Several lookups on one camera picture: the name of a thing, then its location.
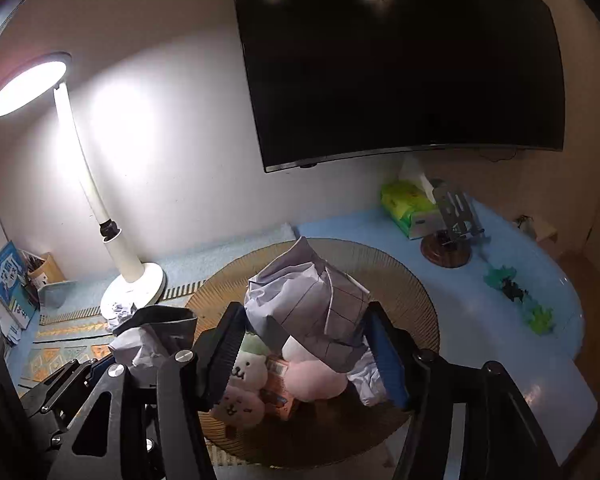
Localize green toy figures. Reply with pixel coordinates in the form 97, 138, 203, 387
483, 264, 556, 335

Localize green tissue pack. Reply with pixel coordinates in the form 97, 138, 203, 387
379, 155, 444, 240

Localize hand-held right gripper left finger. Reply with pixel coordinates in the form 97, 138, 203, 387
47, 302, 248, 480

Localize black flat screen monitor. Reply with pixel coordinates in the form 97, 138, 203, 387
228, 0, 566, 174

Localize round woven basket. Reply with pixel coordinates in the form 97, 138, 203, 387
184, 238, 440, 466

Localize blue book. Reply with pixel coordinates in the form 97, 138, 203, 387
0, 241, 41, 332

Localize patterned blue mat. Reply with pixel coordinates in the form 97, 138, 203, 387
7, 222, 397, 480

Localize white desk lamp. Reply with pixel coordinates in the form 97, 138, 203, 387
0, 51, 169, 322

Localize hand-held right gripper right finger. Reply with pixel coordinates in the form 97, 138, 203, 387
362, 301, 563, 480

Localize pastel three-ball plush toy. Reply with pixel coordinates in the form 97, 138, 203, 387
281, 336, 347, 404
211, 334, 272, 429

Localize white paper ball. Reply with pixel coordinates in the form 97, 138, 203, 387
109, 322, 183, 387
107, 300, 137, 334
244, 237, 371, 372
346, 349, 397, 407

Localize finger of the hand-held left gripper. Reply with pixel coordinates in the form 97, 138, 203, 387
19, 354, 116, 427
129, 304, 199, 357

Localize metal phone stand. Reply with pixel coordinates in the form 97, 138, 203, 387
419, 179, 486, 270

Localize pink cartoon card box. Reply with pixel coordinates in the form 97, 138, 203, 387
264, 354, 302, 419

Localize white paper sheet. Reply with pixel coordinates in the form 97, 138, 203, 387
522, 352, 600, 467

